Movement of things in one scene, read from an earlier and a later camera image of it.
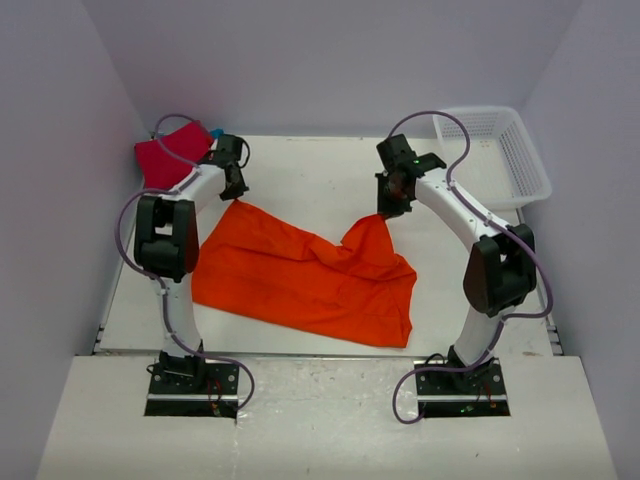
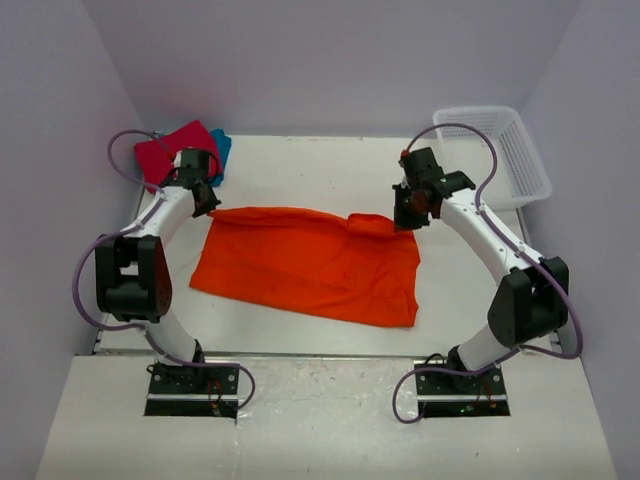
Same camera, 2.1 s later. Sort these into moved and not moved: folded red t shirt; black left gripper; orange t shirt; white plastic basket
Moved: orange t shirt; black left gripper
Not moved: white plastic basket; folded red t shirt
